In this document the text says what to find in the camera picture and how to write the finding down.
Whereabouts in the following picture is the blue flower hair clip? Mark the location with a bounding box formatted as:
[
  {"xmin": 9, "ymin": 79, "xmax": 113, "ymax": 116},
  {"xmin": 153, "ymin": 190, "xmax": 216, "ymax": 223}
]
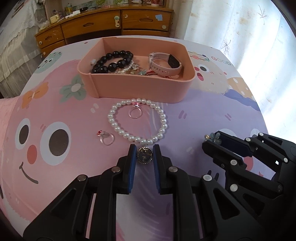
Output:
[{"xmin": 205, "ymin": 132, "xmax": 222, "ymax": 145}]

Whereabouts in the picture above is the white pearl bracelet gold charm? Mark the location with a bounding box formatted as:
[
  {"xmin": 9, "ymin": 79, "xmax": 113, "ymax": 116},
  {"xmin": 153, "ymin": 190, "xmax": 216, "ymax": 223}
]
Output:
[{"xmin": 107, "ymin": 98, "xmax": 168, "ymax": 165}]

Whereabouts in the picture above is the pink smart watch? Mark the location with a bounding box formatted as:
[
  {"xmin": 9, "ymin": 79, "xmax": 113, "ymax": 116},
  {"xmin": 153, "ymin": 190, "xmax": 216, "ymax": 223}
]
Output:
[{"xmin": 149, "ymin": 52, "xmax": 183, "ymax": 77}]

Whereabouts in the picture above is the long pearl necklace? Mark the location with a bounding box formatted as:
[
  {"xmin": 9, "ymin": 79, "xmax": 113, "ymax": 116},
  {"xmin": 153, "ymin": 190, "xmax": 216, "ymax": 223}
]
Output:
[{"xmin": 115, "ymin": 60, "xmax": 142, "ymax": 75}]

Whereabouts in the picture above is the black bead bracelet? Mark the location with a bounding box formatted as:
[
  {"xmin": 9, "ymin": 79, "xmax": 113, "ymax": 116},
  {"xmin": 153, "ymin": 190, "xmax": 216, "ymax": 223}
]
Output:
[{"xmin": 91, "ymin": 50, "xmax": 134, "ymax": 74}]

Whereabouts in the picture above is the cartoon printed tablecloth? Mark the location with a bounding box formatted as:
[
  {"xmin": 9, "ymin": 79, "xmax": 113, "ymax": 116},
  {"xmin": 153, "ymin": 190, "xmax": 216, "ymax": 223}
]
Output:
[{"xmin": 1, "ymin": 40, "xmax": 267, "ymax": 235}]

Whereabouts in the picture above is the pink plastic tray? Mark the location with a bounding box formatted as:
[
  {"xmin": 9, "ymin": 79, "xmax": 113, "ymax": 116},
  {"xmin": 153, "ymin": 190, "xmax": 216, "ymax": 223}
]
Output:
[{"xmin": 77, "ymin": 36, "xmax": 195, "ymax": 103}]

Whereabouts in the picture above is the white floral curtain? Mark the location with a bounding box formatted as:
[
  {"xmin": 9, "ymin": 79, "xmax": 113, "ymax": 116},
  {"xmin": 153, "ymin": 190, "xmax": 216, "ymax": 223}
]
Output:
[{"xmin": 171, "ymin": 0, "xmax": 296, "ymax": 144}]

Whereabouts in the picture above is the lace covered furniture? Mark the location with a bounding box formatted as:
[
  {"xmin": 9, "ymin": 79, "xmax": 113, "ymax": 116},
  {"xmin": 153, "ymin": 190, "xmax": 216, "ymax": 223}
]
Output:
[{"xmin": 1, "ymin": 1, "xmax": 47, "ymax": 98}]

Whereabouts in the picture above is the wooden desk with drawers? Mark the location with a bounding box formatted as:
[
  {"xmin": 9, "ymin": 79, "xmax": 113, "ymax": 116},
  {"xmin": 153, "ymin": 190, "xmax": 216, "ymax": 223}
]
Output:
[{"xmin": 35, "ymin": 4, "xmax": 174, "ymax": 59}]

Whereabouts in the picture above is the ring with red bow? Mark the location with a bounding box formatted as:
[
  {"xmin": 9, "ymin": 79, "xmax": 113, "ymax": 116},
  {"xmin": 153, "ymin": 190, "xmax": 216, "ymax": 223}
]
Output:
[{"xmin": 97, "ymin": 131, "xmax": 115, "ymax": 146}]

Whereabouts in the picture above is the pink ring inside bracelet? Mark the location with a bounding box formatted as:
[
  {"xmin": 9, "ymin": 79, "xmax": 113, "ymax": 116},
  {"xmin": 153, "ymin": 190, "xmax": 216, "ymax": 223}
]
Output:
[{"xmin": 128, "ymin": 104, "xmax": 142, "ymax": 120}]

